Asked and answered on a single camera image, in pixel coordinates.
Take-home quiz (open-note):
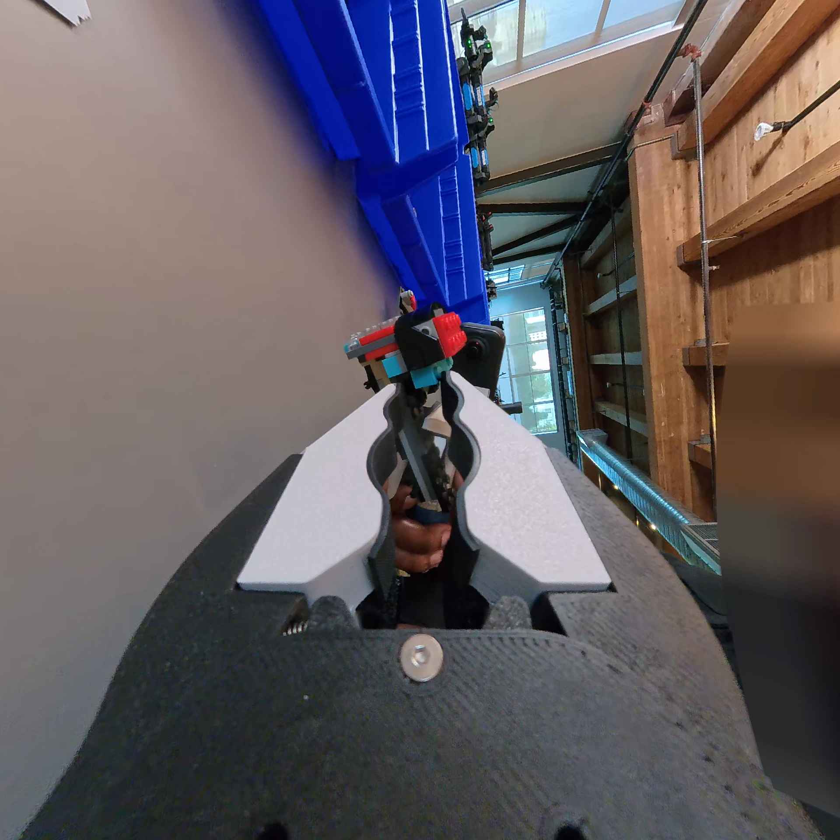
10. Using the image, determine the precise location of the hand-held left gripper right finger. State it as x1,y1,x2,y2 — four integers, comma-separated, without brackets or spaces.
438,374,618,624

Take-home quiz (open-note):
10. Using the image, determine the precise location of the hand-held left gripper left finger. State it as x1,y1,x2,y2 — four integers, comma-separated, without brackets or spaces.
236,382,403,611

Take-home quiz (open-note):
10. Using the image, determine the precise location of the long black toy brick assembly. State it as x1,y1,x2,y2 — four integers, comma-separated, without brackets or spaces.
344,320,458,514

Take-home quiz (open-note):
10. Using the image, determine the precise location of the red black toy brick build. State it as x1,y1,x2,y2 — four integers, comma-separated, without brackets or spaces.
392,305,468,370

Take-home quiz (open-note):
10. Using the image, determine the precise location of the blue plastic bin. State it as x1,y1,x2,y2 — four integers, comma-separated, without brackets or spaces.
252,0,471,166
357,150,491,324

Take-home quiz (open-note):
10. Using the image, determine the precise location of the instruction booklet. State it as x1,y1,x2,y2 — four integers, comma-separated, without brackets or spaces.
38,0,93,27

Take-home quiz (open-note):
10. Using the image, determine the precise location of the grey desk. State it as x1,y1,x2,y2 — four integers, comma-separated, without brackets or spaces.
0,0,408,840

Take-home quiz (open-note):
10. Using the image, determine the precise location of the person's right hand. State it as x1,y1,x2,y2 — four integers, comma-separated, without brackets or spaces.
387,484,454,577

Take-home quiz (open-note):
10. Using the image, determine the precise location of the large window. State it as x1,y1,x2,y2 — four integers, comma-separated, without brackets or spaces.
449,0,690,86

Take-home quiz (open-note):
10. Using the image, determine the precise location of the silver air duct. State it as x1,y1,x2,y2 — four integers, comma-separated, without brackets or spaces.
576,428,723,573

